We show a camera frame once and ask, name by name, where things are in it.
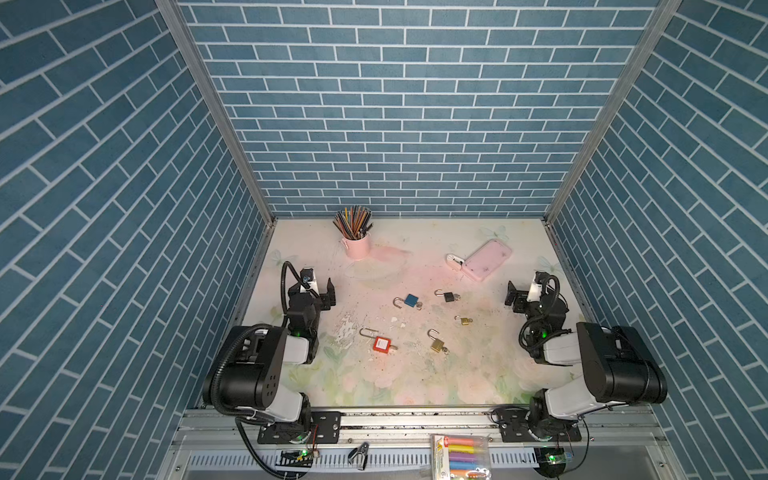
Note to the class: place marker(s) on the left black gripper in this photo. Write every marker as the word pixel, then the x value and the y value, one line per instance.
pixel 327 299

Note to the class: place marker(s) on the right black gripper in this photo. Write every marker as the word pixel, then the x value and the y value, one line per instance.
pixel 522 299

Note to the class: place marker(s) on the red padlock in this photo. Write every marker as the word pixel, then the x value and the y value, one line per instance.
pixel 380 344

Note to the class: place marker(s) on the blue padlock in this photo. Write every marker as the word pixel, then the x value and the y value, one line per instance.
pixel 410 300

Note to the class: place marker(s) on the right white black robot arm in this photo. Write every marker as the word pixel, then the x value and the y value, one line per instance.
pixel 617 368

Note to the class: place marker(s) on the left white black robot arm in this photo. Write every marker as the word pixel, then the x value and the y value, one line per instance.
pixel 244 381

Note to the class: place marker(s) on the pink case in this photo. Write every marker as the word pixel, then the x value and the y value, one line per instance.
pixel 486 260

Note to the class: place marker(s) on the pink pencil cup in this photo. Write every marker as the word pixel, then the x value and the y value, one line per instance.
pixel 357 249

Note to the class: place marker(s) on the small black padlock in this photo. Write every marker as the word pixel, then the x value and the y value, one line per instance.
pixel 447 296

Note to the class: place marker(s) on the white small device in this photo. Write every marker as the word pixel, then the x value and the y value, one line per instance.
pixel 454 261

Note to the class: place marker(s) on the coloured pencils bundle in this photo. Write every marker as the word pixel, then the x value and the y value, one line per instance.
pixel 353 222

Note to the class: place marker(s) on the large brass padlock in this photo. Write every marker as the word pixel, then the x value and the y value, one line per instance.
pixel 437 344

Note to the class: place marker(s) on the black metal clip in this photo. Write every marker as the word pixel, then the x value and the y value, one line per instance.
pixel 358 457

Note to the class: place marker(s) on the left circuit board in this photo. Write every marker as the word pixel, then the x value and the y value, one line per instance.
pixel 300 458

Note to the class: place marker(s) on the circuit board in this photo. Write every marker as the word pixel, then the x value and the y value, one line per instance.
pixel 300 458
pixel 551 462

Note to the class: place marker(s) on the right circuit board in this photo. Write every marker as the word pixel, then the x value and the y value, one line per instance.
pixel 551 462

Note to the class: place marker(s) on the marker pack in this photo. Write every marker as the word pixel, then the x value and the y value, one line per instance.
pixel 460 457

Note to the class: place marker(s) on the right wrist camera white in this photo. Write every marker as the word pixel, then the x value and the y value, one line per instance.
pixel 536 287

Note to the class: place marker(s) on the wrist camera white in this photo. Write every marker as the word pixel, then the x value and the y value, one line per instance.
pixel 309 280
pixel 536 287

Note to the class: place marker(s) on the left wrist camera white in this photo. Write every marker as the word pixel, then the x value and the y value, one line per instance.
pixel 309 280

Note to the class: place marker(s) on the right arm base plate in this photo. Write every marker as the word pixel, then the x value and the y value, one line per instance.
pixel 518 425

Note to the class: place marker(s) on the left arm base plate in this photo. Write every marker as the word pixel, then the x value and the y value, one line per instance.
pixel 318 427

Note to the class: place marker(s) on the aluminium front rail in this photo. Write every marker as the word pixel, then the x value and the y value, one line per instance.
pixel 399 438

